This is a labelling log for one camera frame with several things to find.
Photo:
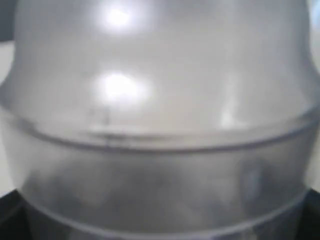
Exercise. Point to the clear plastic shaker bottle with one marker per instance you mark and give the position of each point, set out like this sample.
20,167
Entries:
161,119

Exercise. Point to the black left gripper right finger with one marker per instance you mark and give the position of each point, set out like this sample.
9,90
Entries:
309,224

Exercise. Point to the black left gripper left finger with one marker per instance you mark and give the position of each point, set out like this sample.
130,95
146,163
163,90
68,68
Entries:
13,221

